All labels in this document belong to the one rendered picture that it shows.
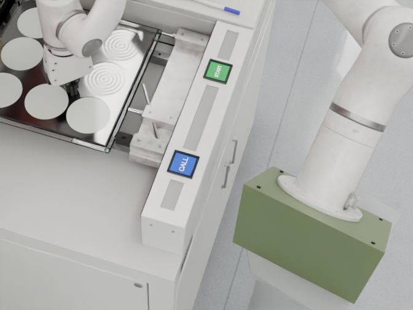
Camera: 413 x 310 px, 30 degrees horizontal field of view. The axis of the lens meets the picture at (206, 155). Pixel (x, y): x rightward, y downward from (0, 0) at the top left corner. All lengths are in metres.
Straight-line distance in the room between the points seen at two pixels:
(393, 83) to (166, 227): 0.53
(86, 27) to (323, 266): 0.67
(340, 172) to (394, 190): 1.28
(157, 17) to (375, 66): 0.65
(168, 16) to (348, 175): 0.64
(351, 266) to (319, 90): 1.52
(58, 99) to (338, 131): 0.66
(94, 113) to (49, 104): 0.11
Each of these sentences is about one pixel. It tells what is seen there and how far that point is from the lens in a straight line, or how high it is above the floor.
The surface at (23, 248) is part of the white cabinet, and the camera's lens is 1.80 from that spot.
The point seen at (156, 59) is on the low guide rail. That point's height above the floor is 0.84.
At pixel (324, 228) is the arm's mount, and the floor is 1.06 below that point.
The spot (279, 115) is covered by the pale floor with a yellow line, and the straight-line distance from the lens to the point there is 2.90.
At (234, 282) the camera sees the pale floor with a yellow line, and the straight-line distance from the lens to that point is 2.56.
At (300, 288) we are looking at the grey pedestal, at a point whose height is 0.82.
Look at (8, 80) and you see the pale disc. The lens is 1.86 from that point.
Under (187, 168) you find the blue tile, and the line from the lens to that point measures 1.62.
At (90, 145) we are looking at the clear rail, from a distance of 1.73.
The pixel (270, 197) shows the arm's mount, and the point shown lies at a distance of 1.47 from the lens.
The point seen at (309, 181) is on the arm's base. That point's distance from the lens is 1.57.
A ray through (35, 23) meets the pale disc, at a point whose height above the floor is 0.90.
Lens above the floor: 2.36
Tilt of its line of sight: 58 degrees down
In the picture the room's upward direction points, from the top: 6 degrees clockwise
